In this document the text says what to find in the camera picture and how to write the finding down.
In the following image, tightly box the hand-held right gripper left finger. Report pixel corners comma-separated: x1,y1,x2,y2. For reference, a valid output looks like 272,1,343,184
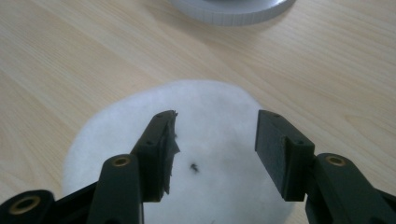
86,109,181,224

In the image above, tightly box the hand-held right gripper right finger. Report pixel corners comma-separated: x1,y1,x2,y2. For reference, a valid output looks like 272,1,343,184
254,109,396,224

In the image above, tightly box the white round cotton pad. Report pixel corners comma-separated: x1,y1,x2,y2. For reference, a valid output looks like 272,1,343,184
61,79,296,224

